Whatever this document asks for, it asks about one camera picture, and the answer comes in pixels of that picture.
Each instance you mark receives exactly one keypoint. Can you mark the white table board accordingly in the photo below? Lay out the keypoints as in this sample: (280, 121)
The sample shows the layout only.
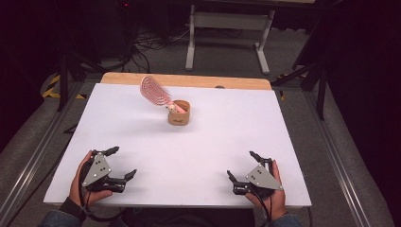
(176, 151)

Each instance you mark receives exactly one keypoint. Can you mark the person's dark clothing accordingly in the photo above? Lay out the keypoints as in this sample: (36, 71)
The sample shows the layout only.
(189, 218)

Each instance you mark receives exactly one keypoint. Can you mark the wooden table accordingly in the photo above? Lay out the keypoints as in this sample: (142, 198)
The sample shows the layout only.
(195, 81)

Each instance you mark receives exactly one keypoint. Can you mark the pink hairbrush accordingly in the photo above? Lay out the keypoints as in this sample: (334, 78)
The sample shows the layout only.
(155, 89)

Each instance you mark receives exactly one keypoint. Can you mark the black wristband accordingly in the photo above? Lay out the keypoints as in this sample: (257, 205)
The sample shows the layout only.
(72, 208)

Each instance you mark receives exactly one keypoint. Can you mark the person's left hand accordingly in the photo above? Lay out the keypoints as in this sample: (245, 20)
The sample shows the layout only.
(75, 186)

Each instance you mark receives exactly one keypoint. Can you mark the grey metal desk frame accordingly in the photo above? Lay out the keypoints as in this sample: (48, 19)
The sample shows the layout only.
(231, 20)

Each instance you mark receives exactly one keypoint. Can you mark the aluminium rail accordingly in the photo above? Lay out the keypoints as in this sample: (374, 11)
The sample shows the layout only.
(34, 157)
(340, 164)

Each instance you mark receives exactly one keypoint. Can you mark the person's right hand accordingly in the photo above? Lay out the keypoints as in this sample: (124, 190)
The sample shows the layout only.
(279, 201)

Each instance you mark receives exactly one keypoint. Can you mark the black metal stand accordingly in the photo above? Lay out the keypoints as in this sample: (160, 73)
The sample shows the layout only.
(64, 78)
(315, 78)

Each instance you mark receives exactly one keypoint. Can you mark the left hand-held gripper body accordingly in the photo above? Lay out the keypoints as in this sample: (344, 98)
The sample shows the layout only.
(96, 171)

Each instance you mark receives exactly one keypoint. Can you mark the brown cup with animal figure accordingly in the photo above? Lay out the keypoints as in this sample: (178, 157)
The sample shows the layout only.
(179, 118)

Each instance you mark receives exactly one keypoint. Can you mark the yellow and black floor tape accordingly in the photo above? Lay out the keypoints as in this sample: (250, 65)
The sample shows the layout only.
(52, 88)
(282, 94)

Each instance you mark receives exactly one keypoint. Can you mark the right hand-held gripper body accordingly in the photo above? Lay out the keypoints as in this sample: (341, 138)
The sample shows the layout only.
(263, 179)

